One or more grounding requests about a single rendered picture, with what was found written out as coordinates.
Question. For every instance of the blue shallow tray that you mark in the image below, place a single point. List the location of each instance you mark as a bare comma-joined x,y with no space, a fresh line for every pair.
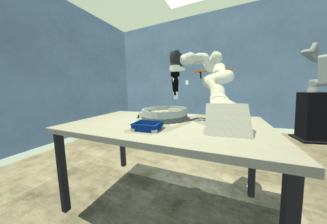
148,126

